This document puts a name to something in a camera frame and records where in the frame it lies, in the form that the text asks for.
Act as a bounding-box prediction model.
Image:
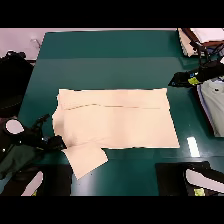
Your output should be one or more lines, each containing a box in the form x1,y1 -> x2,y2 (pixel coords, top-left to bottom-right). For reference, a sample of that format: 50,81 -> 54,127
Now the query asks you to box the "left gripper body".
45,134 -> 68,152

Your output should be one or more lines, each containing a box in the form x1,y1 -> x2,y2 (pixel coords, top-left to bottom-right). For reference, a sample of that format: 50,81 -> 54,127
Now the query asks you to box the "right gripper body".
167,70 -> 202,89

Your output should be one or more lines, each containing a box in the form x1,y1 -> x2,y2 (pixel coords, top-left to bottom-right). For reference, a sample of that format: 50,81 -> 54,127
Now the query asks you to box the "beige shirt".
51,87 -> 181,181

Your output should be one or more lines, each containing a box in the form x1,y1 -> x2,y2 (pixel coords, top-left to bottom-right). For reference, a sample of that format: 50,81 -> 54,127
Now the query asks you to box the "pale grey garment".
196,77 -> 224,138

